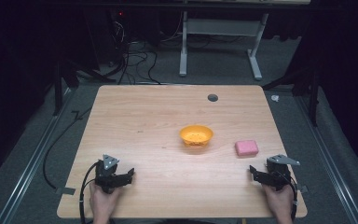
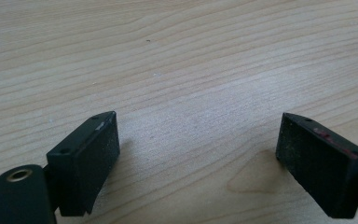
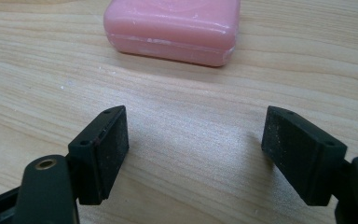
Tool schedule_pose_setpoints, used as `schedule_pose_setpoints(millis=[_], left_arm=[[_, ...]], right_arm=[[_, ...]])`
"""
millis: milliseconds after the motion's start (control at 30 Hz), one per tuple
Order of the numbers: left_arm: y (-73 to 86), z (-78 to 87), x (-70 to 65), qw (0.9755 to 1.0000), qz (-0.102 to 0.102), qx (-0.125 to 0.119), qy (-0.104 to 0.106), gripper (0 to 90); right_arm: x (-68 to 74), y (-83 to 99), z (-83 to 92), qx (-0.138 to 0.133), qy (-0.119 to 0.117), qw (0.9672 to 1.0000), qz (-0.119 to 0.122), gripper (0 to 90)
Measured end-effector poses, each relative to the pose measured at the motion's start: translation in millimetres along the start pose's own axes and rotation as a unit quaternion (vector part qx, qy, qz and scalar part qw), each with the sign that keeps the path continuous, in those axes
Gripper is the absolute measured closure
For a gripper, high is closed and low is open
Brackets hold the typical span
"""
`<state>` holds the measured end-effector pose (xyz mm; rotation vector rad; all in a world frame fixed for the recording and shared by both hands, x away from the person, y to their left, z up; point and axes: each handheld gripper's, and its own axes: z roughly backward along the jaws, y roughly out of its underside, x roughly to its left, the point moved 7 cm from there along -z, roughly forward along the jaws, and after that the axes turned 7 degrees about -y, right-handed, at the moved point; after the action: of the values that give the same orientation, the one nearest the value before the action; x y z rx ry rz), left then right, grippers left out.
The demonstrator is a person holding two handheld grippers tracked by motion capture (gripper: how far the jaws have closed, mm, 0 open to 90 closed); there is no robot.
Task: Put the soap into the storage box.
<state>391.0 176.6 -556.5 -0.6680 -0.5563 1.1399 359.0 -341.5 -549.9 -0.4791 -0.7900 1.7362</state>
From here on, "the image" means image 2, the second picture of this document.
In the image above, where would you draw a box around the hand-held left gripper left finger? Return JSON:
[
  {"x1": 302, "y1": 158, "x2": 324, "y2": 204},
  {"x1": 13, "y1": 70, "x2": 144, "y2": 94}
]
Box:
[{"x1": 46, "y1": 110, "x2": 121, "y2": 217}]

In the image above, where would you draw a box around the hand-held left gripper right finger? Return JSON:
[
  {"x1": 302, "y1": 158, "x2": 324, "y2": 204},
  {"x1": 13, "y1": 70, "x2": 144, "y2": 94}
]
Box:
[{"x1": 275, "y1": 112, "x2": 358, "y2": 219}]

